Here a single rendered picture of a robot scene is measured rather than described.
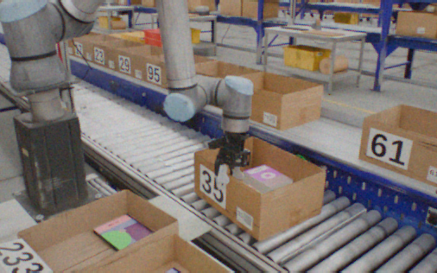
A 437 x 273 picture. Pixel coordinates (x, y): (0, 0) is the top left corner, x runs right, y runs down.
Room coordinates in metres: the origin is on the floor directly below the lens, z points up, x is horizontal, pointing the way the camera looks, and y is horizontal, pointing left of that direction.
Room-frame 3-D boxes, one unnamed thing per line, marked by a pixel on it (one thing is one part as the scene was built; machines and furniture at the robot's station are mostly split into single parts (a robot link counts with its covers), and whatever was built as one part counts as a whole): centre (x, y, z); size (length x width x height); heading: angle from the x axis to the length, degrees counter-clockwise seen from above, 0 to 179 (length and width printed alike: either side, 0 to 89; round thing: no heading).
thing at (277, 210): (1.35, -0.16, 0.83); 0.39 x 0.29 x 0.17; 35
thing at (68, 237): (1.04, 0.34, 0.80); 0.38 x 0.28 x 0.10; 135
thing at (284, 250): (1.19, -0.36, 0.72); 0.52 x 0.05 x 0.05; 129
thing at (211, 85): (1.32, 0.03, 1.18); 0.12 x 0.12 x 0.09; 66
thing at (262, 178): (1.42, -0.21, 0.79); 0.16 x 0.11 x 0.07; 35
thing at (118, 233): (1.10, 0.27, 0.78); 0.19 x 0.14 x 0.02; 45
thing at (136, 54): (2.90, 0.46, 0.97); 0.39 x 0.29 x 0.17; 39
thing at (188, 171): (1.69, 0.05, 0.72); 0.52 x 0.05 x 0.05; 129
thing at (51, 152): (1.38, 0.59, 0.91); 0.26 x 0.26 x 0.33; 42
